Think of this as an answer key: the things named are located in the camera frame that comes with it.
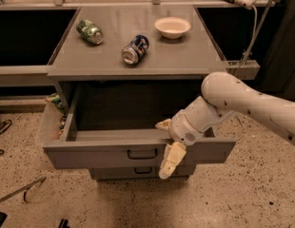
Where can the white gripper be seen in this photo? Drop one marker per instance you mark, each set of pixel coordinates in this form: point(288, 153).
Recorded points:
point(182, 127)

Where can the green soda can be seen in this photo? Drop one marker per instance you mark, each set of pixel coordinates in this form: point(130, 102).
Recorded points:
point(90, 32)

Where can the grey drawer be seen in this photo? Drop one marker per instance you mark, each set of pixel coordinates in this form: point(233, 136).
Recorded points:
point(142, 172)
point(112, 124)

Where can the grey bottom drawer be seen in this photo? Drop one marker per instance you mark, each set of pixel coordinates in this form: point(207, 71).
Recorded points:
point(142, 172)

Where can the grey drawer cabinet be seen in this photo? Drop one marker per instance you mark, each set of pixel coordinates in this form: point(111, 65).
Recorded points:
point(188, 58)

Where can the white bowl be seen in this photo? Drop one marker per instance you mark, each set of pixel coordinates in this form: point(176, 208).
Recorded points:
point(172, 27)

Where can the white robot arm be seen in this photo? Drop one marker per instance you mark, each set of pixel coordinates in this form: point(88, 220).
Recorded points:
point(223, 95)

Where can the grey top drawer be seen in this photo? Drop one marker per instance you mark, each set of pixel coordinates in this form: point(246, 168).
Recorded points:
point(112, 124)

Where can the blue soda can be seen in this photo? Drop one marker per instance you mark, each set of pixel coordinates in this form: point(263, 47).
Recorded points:
point(135, 50)

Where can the black object bottom edge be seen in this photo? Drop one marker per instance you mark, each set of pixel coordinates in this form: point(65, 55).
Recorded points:
point(64, 223)

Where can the metal rod on floor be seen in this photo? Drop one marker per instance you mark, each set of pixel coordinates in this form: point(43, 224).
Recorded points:
point(26, 187)

